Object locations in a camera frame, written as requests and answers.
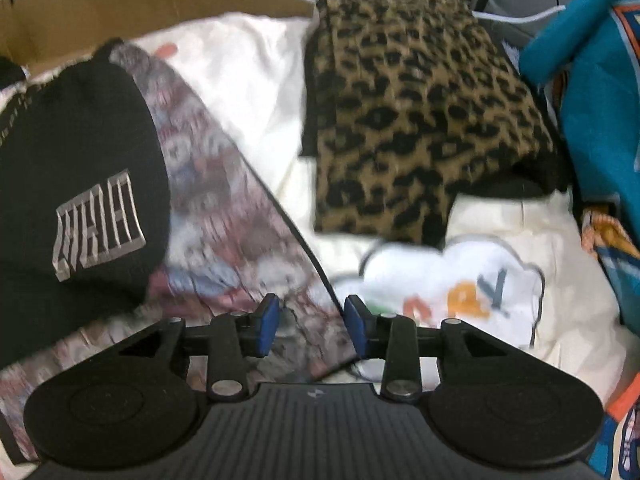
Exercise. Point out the leopard print cloth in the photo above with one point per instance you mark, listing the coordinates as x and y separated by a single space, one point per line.
410 110

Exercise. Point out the floral printed garment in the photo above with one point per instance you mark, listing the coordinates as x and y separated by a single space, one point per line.
215 200

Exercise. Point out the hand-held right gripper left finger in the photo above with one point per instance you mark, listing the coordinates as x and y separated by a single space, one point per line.
270 322

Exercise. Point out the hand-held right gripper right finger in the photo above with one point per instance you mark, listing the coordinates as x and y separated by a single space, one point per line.
356 325

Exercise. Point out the white printed bedsheet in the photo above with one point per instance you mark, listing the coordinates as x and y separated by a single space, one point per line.
270 110

